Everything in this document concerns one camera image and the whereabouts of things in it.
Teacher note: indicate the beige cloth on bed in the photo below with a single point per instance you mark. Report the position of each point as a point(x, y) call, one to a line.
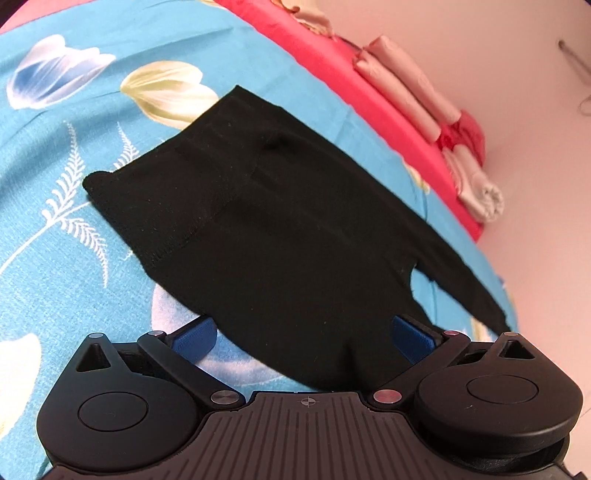
point(308, 14)

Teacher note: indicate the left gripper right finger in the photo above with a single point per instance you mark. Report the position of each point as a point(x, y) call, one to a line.
point(415, 340)

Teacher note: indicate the blue floral bed sheet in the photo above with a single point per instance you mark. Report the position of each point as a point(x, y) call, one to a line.
point(94, 88)

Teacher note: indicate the lower folded pink quilt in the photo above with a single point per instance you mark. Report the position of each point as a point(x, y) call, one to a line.
point(394, 90)

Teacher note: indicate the red pillow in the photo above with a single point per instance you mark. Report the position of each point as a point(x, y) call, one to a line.
point(465, 131)

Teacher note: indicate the rolled cream blanket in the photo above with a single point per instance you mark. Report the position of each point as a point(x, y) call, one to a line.
point(482, 198)

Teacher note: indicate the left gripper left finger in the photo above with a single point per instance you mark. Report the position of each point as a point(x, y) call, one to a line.
point(194, 340)

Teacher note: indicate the black pants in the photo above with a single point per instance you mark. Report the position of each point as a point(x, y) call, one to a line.
point(300, 256)

